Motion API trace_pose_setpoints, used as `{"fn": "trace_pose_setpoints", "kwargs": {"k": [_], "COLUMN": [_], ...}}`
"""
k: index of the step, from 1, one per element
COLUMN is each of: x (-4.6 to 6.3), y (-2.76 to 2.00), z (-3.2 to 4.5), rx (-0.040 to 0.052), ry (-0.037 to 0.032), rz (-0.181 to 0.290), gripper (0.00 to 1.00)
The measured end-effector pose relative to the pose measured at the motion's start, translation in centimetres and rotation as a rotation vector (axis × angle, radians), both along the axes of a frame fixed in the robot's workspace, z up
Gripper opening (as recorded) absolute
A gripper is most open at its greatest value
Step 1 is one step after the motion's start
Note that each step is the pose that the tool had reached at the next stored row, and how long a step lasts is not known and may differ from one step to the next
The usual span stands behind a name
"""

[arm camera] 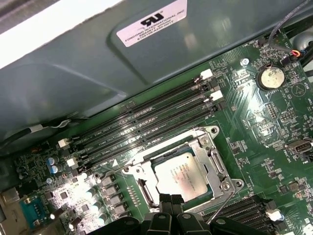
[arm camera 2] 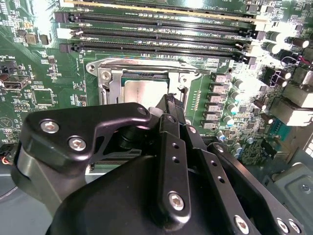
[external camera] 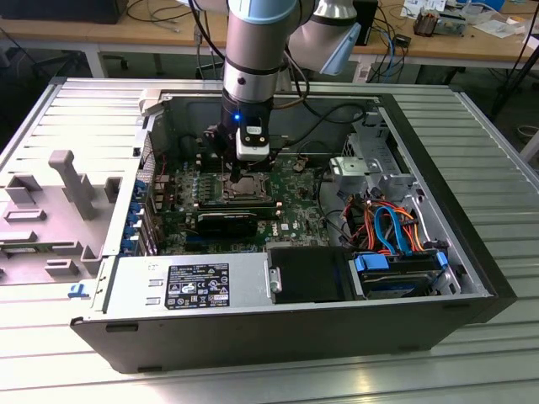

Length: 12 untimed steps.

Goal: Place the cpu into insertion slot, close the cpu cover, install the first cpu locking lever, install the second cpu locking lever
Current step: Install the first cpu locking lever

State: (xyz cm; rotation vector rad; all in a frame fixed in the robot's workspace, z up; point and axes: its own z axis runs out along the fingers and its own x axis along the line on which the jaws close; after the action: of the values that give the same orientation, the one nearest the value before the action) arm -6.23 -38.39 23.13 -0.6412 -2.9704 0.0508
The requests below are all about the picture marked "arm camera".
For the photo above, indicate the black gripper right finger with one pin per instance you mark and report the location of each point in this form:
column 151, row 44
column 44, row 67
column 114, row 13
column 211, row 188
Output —
column 189, row 224

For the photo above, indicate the green motherboard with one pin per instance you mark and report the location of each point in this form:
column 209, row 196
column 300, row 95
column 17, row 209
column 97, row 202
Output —
column 244, row 147

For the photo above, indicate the cyan-top capacitor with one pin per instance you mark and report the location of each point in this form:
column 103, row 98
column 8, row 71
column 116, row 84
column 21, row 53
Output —
column 91, row 192
column 102, row 218
column 96, row 206

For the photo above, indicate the blue serial port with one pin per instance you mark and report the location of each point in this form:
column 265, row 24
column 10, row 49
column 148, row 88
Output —
column 34, row 208

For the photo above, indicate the small silver capacitor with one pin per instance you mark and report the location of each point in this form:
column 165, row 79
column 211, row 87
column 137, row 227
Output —
column 85, row 175

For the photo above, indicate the CPU socket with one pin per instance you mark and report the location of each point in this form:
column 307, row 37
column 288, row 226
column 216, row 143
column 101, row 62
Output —
column 133, row 169

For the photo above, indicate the grey power choke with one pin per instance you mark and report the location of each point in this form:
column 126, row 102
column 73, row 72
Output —
column 108, row 181
column 115, row 200
column 119, row 210
column 111, row 191

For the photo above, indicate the silver motherboard screw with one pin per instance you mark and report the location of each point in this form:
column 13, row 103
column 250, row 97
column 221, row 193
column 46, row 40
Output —
column 244, row 61

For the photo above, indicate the internal USB port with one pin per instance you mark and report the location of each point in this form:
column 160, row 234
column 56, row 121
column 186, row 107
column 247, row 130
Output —
column 300, row 146

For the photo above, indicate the silver green CPU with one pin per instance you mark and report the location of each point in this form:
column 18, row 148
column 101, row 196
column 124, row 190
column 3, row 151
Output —
column 181, row 176

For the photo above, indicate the black silver PC case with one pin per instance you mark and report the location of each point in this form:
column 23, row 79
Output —
column 73, row 85

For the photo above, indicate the round coin battery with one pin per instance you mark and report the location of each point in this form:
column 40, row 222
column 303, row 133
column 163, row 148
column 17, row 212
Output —
column 271, row 78

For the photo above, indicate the blue capacitor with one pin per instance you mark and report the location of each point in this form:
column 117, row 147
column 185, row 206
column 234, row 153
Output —
column 51, row 160
column 57, row 168

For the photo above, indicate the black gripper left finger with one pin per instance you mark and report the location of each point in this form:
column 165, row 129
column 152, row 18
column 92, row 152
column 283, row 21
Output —
column 159, row 224

